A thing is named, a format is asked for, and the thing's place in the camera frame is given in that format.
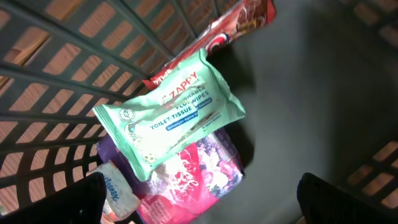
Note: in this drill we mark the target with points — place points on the grey plastic laundry basket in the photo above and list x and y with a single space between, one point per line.
318 83

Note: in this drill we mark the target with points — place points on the orange Kleenex tissue pack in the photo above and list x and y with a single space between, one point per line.
120 201

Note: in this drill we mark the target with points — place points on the purple red liner pack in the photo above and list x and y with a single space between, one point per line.
187 184

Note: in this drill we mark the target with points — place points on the red snack wrapper packet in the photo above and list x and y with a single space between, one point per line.
242 18

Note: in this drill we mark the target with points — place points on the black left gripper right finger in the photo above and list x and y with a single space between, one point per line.
321 202

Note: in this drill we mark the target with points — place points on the green Zappy wipes pack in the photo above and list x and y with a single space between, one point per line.
193 101

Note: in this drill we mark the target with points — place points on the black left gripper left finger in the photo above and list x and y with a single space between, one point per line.
81 202

